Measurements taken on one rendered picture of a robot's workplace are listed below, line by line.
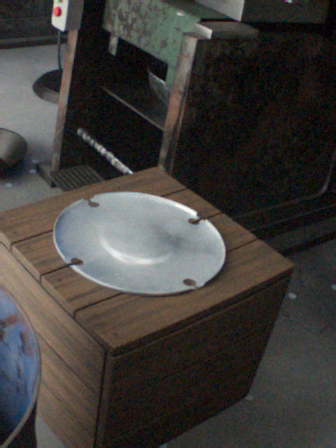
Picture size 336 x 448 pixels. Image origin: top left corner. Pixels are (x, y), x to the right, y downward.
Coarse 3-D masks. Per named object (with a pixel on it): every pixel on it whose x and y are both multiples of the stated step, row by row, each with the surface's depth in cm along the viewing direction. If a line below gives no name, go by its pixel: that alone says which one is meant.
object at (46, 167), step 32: (96, 0) 168; (96, 32) 175; (64, 64) 179; (96, 64) 181; (128, 64) 188; (64, 96) 182; (96, 96) 186; (64, 128) 186; (96, 128) 193; (128, 128) 202; (64, 160) 192; (96, 160) 200; (128, 160) 207
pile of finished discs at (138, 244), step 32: (64, 224) 117; (96, 224) 118; (128, 224) 119; (160, 224) 122; (64, 256) 109; (96, 256) 111; (128, 256) 111; (160, 256) 113; (192, 256) 115; (224, 256) 116; (128, 288) 105; (160, 288) 107; (192, 288) 108
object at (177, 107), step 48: (192, 48) 135; (240, 48) 141; (288, 48) 150; (192, 96) 141; (240, 96) 150; (288, 96) 160; (192, 144) 149; (240, 144) 161; (288, 144) 172; (240, 192) 170; (288, 192) 183; (288, 240) 186
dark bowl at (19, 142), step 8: (0, 128) 207; (0, 136) 207; (8, 136) 206; (16, 136) 205; (0, 144) 206; (8, 144) 206; (16, 144) 204; (24, 144) 201; (0, 152) 206; (8, 152) 204; (16, 152) 202; (24, 152) 197; (0, 160) 204; (8, 160) 203; (16, 160) 198; (0, 168) 186; (8, 168) 191
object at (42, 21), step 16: (0, 0) 287; (16, 0) 291; (32, 0) 296; (48, 0) 300; (0, 16) 291; (16, 16) 296; (32, 16) 300; (48, 16) 305; (0, 32) 294; (16, 32) 298; (32, 32) 303; (48, 32) 309; (64, 32) 314; (0, 48) 292
